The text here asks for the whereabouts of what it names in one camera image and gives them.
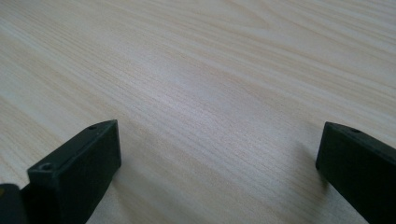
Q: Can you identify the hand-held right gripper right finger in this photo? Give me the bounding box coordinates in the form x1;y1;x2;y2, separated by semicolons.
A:
315;121;396;224

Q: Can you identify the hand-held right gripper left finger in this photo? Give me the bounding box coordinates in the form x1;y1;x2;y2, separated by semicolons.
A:
20;119;122;224

